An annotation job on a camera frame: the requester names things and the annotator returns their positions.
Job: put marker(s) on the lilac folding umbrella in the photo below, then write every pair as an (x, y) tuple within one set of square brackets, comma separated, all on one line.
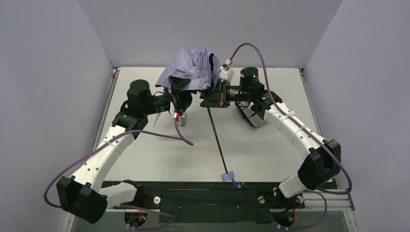
[(193, 70)]

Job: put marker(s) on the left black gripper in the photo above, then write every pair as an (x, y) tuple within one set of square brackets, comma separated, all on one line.
[(179, 95)]

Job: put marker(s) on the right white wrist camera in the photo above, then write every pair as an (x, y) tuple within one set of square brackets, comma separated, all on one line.
[(227, 70)]

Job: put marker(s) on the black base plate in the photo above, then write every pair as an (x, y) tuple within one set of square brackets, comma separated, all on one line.
[(215, 202)]

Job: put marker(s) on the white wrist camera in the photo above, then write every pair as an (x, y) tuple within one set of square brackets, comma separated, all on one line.
[(180, 117), (227, 70)]

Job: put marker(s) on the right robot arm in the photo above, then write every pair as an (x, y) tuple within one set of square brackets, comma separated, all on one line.
[(321, 157)]

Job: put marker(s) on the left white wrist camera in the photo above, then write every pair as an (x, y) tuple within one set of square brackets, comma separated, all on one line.
[(180, 117)]

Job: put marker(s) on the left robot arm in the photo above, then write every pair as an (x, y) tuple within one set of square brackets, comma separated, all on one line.
[(127, 125)]

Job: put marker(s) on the aluminium rail frame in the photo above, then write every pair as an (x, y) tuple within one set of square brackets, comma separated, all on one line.
[(323, 200)]

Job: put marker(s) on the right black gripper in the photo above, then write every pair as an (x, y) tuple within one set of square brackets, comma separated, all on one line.
[(220, 94)]

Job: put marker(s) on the black umbrella case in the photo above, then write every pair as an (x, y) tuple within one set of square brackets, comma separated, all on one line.
[(249, 115)]

